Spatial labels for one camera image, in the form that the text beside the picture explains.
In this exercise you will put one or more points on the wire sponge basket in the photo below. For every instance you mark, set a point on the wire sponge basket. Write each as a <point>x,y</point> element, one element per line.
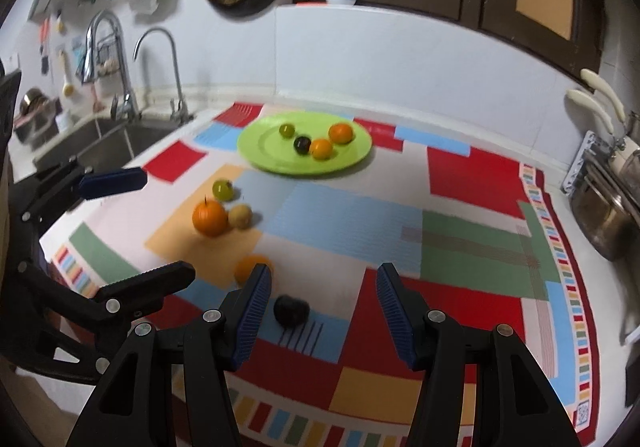
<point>107,56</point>

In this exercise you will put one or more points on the large orange front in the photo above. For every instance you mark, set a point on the large orange front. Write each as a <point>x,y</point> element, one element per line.
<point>244,268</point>

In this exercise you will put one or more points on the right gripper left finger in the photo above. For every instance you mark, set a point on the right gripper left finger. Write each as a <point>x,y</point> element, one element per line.
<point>132,403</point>

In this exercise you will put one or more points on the steel pot on rack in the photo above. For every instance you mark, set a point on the steel pot on rack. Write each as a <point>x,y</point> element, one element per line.
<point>600,214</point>

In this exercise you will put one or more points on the stainless steel sink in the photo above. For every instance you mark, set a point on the stainless steel sink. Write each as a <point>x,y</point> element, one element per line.
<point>105,145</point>

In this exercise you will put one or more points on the colourful patterned table mat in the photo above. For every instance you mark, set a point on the colourful patterned table mat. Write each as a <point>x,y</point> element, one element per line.
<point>474,232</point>

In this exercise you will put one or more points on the dark plum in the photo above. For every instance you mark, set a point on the dark plum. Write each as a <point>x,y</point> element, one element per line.
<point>302,145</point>
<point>290,312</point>

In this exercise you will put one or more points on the cream handle upper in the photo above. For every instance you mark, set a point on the cream handle upper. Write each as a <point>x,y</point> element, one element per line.
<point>598,83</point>

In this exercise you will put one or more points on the thin gooseneck faucet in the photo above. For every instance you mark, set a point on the thin gooseneck faucet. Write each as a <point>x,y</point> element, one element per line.
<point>156,45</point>

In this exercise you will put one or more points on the cream handle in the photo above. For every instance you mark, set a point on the cream handle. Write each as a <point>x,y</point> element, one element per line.
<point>584,100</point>
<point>598,83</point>

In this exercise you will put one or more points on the small orange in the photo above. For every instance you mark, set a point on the small orange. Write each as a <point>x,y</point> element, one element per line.
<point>341,133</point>
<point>321,149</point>

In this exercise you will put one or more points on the small tan fruit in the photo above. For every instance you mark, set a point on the small tan fruit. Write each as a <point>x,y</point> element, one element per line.
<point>240,216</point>

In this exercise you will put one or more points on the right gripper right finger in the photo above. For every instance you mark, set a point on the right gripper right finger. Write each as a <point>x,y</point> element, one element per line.
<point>515,404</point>

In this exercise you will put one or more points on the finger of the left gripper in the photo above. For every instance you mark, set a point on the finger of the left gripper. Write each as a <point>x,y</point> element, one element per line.
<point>114,305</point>
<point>50,193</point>

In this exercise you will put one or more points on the cream handle lower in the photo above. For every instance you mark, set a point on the cream handle lower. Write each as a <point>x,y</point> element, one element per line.
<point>584,100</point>

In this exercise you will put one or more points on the chrome pull-down faucet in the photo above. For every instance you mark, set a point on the chrome pull-down faucet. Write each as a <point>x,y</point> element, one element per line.
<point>103,24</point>

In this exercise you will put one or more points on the green fruit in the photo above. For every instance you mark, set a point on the green fruit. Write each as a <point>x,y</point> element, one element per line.
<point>287,130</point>
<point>223,190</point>

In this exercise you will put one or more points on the large orange with stem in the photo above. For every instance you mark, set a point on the large orange with stem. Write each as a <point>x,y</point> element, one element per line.
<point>210,218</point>

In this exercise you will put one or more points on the green plate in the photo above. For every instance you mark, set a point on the green plate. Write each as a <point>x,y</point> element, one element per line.
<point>261,144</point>

